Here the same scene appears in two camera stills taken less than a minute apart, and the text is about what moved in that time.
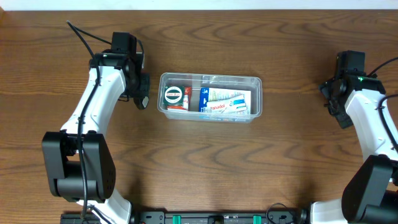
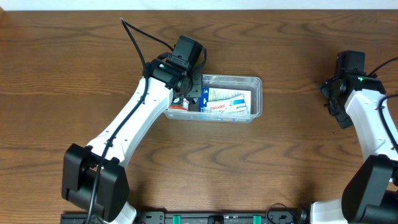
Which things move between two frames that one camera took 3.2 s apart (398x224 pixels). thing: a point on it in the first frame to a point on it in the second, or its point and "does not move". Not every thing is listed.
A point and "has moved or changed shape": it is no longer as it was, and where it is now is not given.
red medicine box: (186, 99) does not move
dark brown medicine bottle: (141, 102) has moved or changed shape
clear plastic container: (209, 98) does not move
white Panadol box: (236, 104) does not move
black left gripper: (143, 86) to (195, 88)
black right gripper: (336, 106) does not move
